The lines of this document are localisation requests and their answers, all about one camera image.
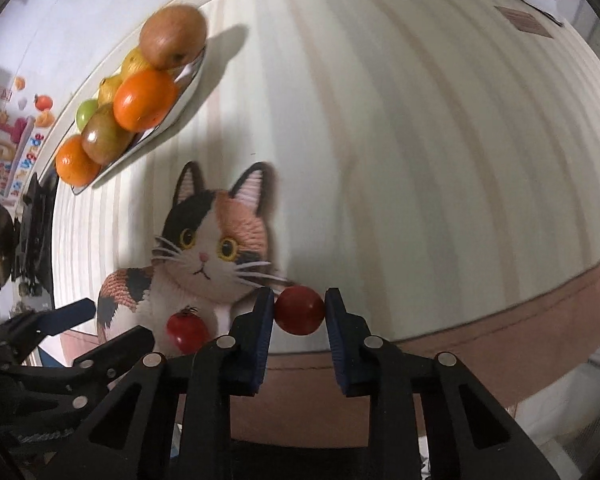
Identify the red tomato with stem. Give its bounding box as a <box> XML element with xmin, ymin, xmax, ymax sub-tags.
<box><xmin>166</xmin><ymin>308</ymin><xmax>211</xmax><ymax>356</ymax></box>

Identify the red cherry tomato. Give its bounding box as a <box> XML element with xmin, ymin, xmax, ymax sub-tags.
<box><xmin>274</xmin><ymin>285</ymin><xmax>325</xmax><ymax>336</ymax></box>

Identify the yellow lemon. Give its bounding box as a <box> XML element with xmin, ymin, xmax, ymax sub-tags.
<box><xmin>120</xmin><ymin>47</ymin><xmax>154</xmax><ymax>80</ymax></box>

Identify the orange fruit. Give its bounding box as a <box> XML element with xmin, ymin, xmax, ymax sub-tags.
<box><xmin>55</xmin><ymin>134</ymin><xmax>100</xmax><ymax>188</ymax></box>
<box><xmin>112</xmin><ymin>70</ymin><xmax>178</xmax><ymax>132</ymax></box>

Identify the calico cat cushion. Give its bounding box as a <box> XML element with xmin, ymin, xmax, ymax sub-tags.
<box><xmin>96</xmin><ymin>162</ymin><xmax>291</xmax><ymax>358</ymax></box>

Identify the brown green fruit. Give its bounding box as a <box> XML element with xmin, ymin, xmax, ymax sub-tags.
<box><xmin>81</xmin><ymin>103</ymin><xmax>135</xmax><ymax>166</ymax></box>

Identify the colourful fruit poster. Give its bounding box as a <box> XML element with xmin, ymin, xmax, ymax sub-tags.
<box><xmin>0</xmin><ymin>72</ymin><xmax>56</xmax><ymax>208</ymax></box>

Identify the small green apple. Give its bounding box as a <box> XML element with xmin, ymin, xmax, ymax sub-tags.
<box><xmin>76</xmin><ymin>99</ymin><xmax>98</xmax><ymax>131</ymax></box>

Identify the yellow fruit left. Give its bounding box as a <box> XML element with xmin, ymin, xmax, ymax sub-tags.
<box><xmin>97</xmin><ymin>74</ymin><xmax>123</xmax><ymax>106</ymax></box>

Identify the striped bed sheet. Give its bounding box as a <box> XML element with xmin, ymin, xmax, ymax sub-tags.
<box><xmin>49</xmin><ymin>0</ymin><xmax>600</xmax><ymax>451</ymax></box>

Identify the brown round fruit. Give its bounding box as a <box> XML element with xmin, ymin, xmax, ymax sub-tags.
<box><xmin>138</xmin><ymin>4</ymin><xmax>208</xmax><ymax>70</ymax></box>

